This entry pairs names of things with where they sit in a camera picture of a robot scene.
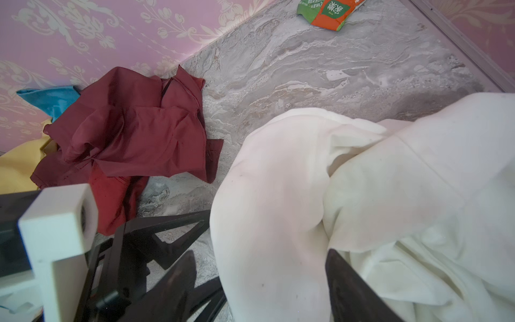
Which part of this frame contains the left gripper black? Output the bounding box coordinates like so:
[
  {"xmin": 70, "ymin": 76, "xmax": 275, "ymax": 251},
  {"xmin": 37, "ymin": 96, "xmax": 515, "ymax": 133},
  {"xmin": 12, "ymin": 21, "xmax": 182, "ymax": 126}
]
[{"xmin": 74, "ymin": 208, "xmax": 228, "ymax": 322}]

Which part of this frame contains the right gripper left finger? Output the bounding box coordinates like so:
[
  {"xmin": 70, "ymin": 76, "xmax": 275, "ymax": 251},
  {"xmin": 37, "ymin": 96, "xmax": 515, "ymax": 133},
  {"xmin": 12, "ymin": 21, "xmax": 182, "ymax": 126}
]
[{"xmin": 120, "ymin": 251, "xmax": 197, "ymax": 322}]

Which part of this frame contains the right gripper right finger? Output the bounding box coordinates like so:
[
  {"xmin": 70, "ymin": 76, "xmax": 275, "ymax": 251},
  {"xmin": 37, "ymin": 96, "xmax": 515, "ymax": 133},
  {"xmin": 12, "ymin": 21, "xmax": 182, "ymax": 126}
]
[{"xmin": 325, "ymin": 249, "xmax": 402, "ymax": 322}]

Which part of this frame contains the white cloth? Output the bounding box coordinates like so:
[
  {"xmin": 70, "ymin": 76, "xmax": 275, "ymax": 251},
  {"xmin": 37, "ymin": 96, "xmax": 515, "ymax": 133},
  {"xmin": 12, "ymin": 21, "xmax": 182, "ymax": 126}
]
[{"xmin": 210, "ymin": 93, "xmax": 514, "ymax": 321}]

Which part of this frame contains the red cloth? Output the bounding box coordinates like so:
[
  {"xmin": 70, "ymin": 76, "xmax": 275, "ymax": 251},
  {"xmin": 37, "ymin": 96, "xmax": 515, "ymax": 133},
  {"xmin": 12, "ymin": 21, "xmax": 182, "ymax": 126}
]
[{"xmin": 89, "ymin": 164, "xmax": 149, "ymax": 236}]

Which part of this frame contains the maroon cloth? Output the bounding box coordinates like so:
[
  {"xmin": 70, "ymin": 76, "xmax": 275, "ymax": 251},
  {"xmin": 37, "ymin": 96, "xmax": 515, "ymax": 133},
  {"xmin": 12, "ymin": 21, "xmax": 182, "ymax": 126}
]
[{"xmin": 31, "ymin": 67, "xmax": 223, "ymax": 189}]

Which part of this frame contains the yellow cloth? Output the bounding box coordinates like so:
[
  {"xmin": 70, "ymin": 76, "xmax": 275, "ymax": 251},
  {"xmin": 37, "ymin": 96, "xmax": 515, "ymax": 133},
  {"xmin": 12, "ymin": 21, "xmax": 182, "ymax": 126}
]
[{"xmin": 0, "ymin": 133, "xmax": 58, "ymax": 195}]

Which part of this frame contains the teal cloth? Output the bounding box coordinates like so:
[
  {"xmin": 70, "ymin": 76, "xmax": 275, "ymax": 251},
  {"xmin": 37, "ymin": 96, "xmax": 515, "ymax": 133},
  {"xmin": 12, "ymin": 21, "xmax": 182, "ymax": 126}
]
[{"xmin": 16, "ymin": 86, "xmax": 80, "ymax": 122}]

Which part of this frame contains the green orange snack packet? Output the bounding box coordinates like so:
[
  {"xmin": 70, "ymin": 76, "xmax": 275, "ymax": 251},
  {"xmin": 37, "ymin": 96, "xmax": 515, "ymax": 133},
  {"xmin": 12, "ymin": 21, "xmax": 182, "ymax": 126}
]
[{"xmin": 296, "ymin": 0, "xmax": 366, "ymax": 31}]

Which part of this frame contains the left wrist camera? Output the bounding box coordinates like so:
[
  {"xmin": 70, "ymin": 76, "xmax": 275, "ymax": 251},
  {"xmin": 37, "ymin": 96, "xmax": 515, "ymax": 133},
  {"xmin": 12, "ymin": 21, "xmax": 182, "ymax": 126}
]
[{"xmin": 1, "ymin": 184, "xmax": 99, "ymax": 321}]

